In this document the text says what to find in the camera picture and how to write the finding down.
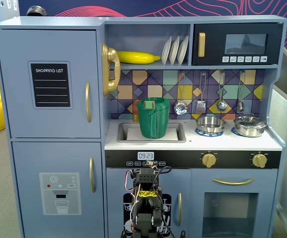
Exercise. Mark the grey toy sink basin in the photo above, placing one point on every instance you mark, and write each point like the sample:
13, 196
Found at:
120, 132

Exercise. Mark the black microwave door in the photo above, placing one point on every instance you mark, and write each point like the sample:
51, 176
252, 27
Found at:
210, 29

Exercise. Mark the yellow toy banana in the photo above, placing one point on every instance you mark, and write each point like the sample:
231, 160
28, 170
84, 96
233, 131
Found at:
138, 57

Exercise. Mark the green plastic pitcher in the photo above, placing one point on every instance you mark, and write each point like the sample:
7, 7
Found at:
153, 121

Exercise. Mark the steel ladle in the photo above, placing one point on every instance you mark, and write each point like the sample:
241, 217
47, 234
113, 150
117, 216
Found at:
221, 106

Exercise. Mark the steel serving spoon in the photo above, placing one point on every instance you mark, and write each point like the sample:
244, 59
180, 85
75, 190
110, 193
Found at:
240, 106

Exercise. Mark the gold stove knob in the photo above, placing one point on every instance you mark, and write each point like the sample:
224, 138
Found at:
259, 160
209, 160

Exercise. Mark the black clamp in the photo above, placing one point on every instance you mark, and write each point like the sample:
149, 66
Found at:
183, 234
122, 234

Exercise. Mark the gold toy faucet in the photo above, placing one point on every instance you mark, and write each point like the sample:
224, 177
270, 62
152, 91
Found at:
135, 118

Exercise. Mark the digital clock display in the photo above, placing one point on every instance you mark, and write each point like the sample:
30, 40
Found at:
145, 155

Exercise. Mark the beige tag on pitcher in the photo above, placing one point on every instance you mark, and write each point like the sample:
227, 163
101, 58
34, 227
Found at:
149, 104

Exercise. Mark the blue oven door with window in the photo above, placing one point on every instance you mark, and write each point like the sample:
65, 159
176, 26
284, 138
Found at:
198, 183

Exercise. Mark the blue fridge door with chalkboard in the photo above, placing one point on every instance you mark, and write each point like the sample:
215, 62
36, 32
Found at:
14, 74

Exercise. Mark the black shopping list chalkboard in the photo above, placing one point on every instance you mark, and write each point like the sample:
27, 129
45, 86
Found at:
50, 74

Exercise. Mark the steel pot lid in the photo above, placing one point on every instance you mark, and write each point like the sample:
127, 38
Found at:
249, 121

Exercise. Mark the white toy plate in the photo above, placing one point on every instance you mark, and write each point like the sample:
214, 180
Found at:
174, 50
165, 50
183, 49

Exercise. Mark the gold toy telephone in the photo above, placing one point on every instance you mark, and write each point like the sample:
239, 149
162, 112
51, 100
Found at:
108, 53

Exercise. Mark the blue fridge door with dispenser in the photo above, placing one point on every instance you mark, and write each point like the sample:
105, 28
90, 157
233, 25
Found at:
26, 173

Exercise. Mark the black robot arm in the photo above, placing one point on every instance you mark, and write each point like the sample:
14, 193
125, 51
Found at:
146, 178

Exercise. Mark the steel slotted spatula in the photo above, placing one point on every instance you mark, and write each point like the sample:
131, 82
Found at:
201, 107

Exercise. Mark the black round dome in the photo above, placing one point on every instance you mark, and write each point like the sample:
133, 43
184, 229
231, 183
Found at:
35, 11

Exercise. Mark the steel pan without lid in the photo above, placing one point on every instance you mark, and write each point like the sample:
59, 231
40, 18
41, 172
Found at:
210, 122

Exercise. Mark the steel pot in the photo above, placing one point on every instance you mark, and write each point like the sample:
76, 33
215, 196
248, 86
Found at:
249, 132

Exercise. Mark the small camera circuit board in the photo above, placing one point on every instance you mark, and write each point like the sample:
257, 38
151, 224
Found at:
151, 163

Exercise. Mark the yellow tape strip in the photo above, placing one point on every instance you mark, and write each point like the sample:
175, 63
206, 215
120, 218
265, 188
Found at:
146, 194

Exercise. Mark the steel skimmer spoon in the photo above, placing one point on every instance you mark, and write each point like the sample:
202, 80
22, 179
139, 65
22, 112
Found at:
180, 108

